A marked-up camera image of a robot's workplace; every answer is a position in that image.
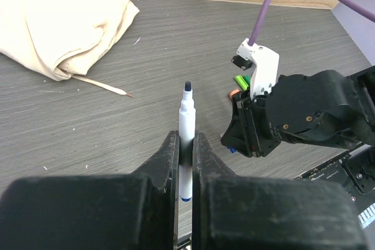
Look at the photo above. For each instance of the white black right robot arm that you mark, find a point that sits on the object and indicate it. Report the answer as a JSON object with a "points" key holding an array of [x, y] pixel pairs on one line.
{"points": [[325, 109]]}

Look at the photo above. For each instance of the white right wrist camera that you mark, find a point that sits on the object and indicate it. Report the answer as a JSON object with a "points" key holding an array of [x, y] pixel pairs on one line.
{"points": [[262, 63]]}

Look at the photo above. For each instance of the white marker dark green end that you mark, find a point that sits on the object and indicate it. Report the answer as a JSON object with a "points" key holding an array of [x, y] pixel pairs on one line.
{"points": [[247, 79]]}

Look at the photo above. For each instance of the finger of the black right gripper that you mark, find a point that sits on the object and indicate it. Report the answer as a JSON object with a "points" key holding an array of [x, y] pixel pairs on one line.
{"points": [[237, 135]]}

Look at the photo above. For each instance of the grey highlighter orange tip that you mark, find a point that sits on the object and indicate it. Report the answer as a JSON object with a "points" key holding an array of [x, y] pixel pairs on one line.
{"points": [[232, 93]]}

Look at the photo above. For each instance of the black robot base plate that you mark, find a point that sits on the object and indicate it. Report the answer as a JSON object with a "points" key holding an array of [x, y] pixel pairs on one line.
{"points": [[302, 162]]}

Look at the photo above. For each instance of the small blue pen cap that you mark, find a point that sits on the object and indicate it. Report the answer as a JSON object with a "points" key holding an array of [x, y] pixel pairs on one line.
{"points": [[232, 150]]}

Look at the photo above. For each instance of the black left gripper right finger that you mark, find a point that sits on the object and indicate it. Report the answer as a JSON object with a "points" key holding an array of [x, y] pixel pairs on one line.
{"points": [[266, 213]]}

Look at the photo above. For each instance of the beige cloth bag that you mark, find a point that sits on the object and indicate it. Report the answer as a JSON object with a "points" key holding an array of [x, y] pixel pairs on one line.
{"points": [[63, 39]]}

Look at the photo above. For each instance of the white marker lime end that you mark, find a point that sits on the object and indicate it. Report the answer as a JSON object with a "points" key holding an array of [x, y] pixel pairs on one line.
{"points": [[241, 82]]}

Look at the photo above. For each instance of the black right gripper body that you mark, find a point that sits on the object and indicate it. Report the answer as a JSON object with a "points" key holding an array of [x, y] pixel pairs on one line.
{"points": [[271, 116]]}

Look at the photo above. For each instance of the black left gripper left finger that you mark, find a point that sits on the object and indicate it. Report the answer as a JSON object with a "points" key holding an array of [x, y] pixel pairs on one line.
{"points": [[138, 210]]}

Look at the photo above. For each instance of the white marker blue end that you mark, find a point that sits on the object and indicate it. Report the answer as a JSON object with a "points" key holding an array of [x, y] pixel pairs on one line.
{"points": [[187, 124]]}

